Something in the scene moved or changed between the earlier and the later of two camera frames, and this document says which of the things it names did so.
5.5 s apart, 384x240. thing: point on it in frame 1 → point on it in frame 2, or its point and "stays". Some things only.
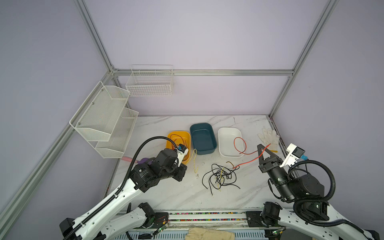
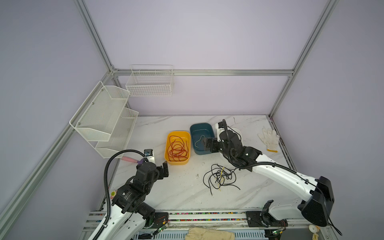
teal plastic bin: (203, 138) stays
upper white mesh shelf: (97, 117) stays
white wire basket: (150, 80) stays
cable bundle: (221, 176) stays
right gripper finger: (272, 155) → (225, 127)
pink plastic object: (128, 159) stays
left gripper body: (178, 175) → (159, 168)
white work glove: (271, 139) stays
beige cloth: (200, 233) stays
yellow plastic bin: (180, 137) stays
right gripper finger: (261, 159) → (211, 144)
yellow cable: (194, 167) → (199, 140)
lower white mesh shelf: (114, 148) stays
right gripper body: (270, 165) → (226, 152)
